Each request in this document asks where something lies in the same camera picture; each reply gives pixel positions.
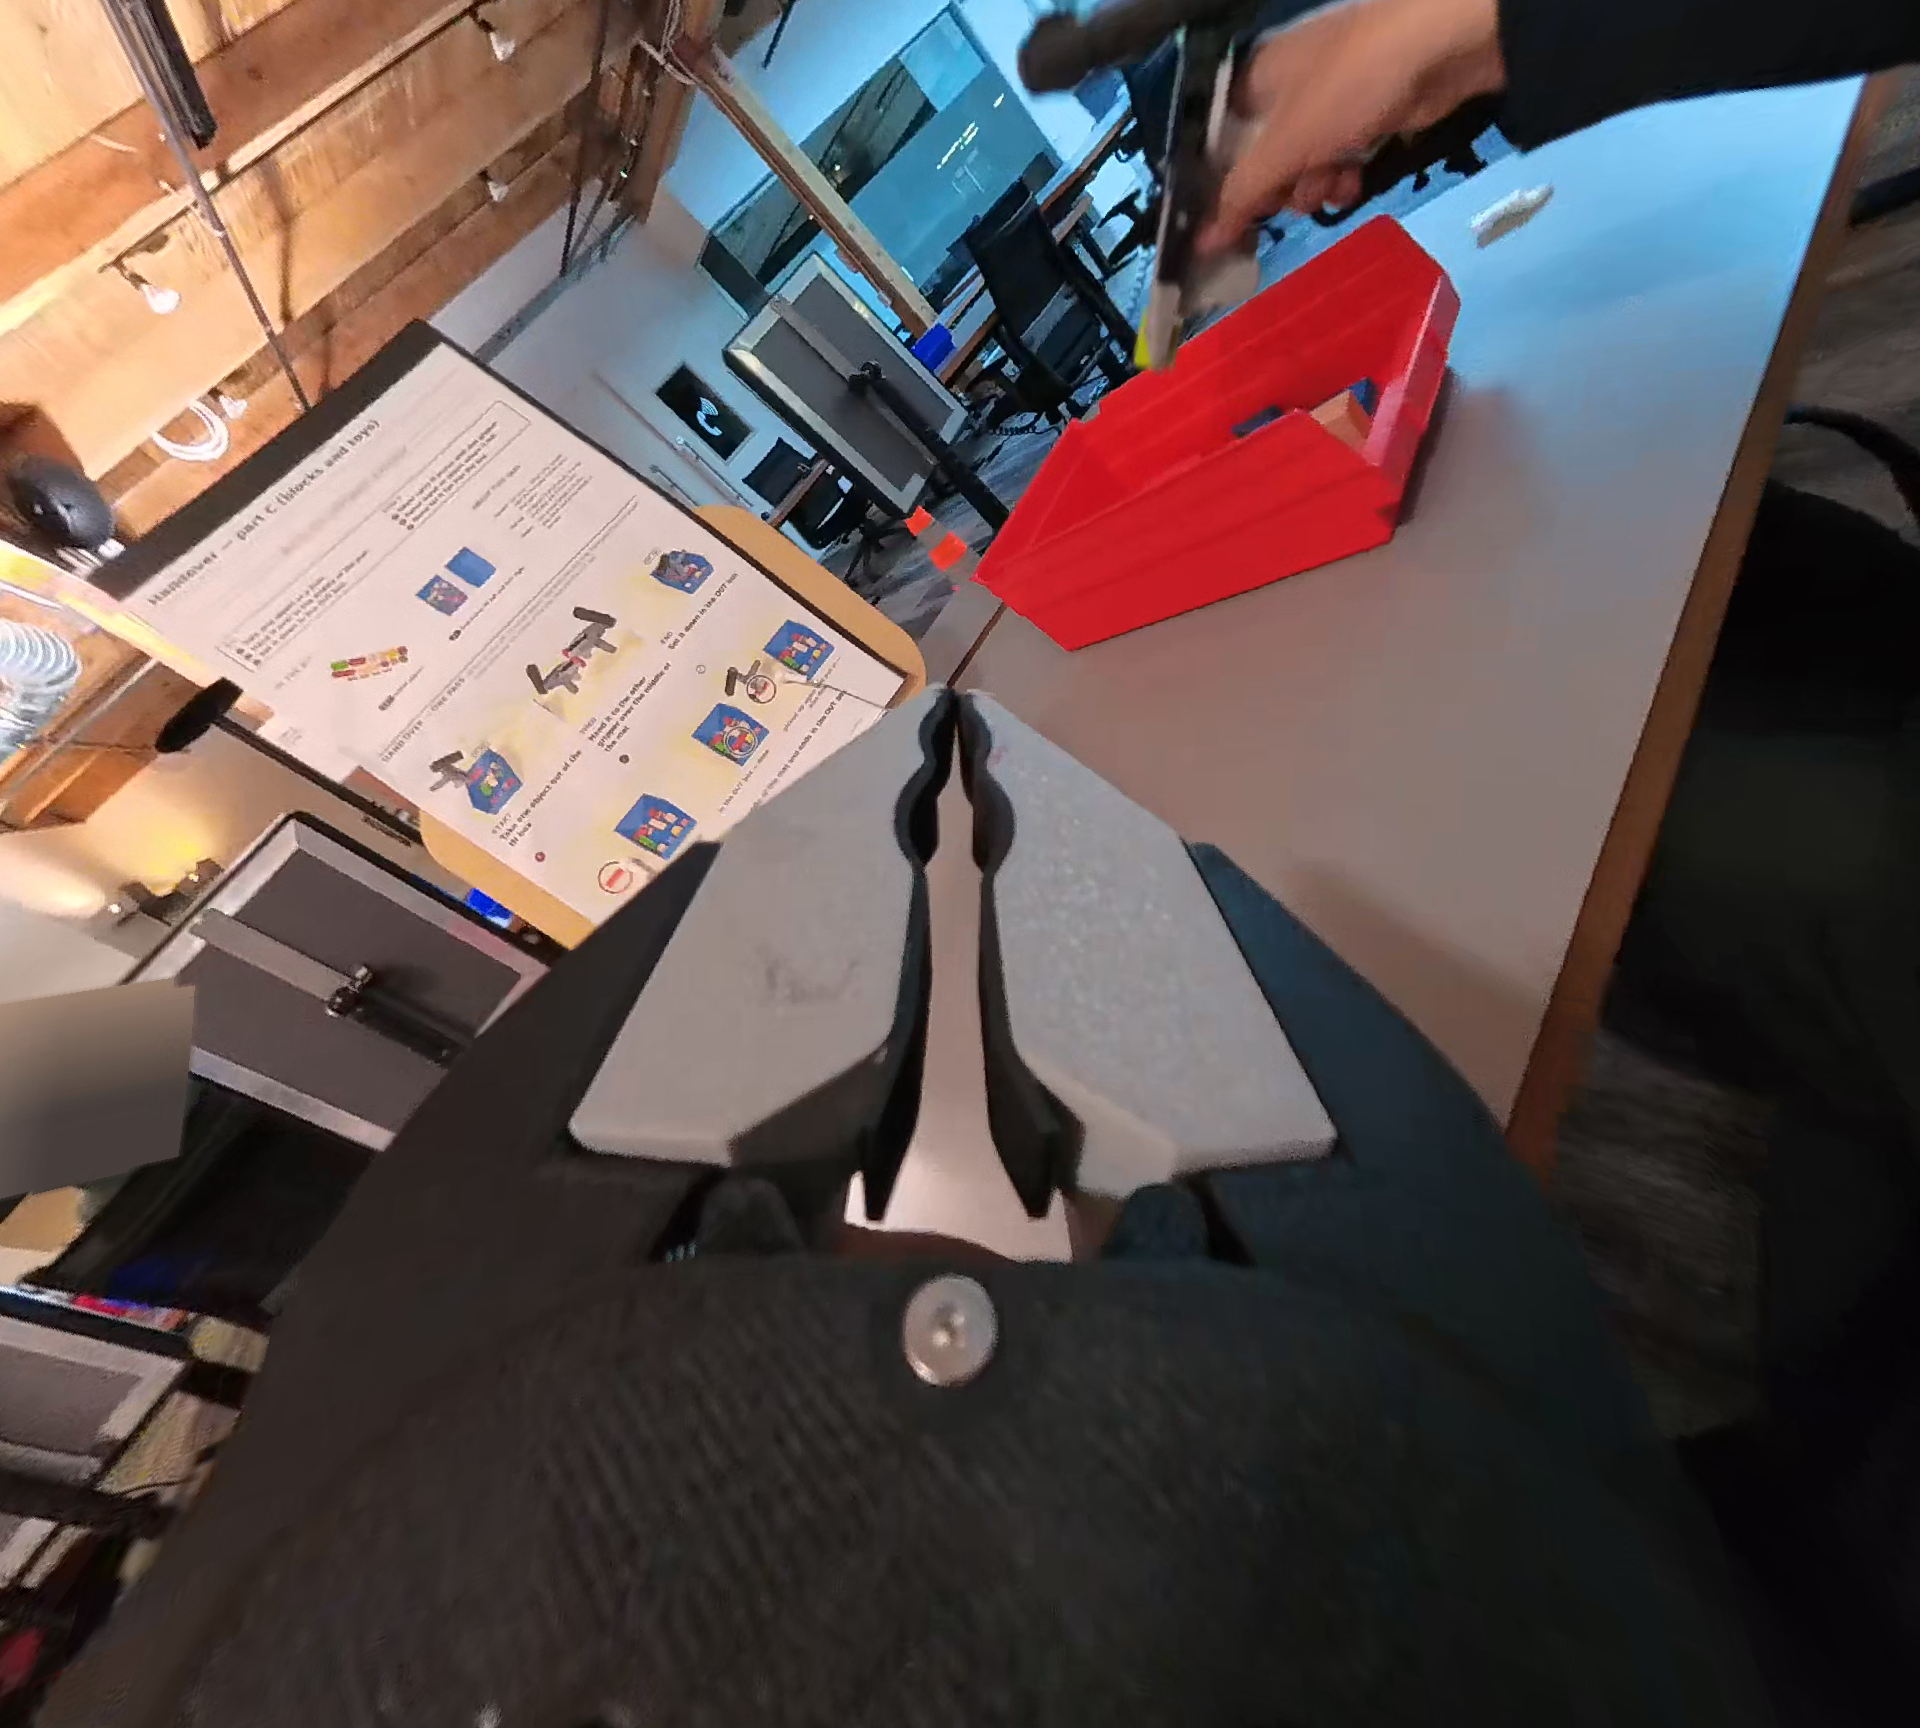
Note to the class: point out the silver framed grey panel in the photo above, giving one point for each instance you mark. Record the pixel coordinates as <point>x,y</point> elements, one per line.
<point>345,963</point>
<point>848,387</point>

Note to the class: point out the wooden post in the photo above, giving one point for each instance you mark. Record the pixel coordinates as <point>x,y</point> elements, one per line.
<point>811,182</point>

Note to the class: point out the red plastic bin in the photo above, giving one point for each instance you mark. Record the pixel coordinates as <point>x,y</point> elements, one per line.
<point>1200,529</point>

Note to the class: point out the white instruction sheet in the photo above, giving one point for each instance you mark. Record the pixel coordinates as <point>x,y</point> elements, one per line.
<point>495,529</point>

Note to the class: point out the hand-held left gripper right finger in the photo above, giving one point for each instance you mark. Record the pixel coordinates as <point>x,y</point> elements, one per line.
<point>1140,992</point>

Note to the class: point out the black round ceiling device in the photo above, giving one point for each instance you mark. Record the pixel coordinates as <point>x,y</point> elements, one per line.
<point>61,510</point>

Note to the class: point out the ceiling track spotlight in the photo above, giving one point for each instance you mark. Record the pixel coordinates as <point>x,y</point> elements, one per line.
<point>495,32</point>
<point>498,182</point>
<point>150,289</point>

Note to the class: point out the blue wooden block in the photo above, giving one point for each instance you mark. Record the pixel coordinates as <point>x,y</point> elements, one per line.
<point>1263,422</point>

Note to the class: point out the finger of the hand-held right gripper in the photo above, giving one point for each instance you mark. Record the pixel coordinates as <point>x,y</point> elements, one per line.
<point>1223,276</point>
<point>1178,198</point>

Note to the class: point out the natural wooden cube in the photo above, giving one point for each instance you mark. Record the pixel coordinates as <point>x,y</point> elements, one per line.
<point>1342,420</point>

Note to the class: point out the person's right hand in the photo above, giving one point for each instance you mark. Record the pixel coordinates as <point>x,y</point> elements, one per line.
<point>1381,63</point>

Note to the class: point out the black office chair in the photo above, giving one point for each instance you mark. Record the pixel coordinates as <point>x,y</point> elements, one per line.
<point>1042,296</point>

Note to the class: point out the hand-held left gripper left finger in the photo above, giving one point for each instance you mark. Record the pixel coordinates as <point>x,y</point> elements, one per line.
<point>765,992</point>

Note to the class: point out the instruction sheet on stand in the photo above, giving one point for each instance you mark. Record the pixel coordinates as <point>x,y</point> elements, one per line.
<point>819,596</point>

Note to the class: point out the small white plastic piece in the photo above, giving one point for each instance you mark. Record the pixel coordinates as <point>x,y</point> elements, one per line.
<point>1513,216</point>

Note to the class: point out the silver flexible duct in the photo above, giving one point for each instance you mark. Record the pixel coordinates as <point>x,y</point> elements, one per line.
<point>38,693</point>

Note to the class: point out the black sign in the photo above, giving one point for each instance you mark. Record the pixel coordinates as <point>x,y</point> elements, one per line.
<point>702,411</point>

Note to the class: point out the blue storage box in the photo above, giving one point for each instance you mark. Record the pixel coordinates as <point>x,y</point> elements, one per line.
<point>932,343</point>

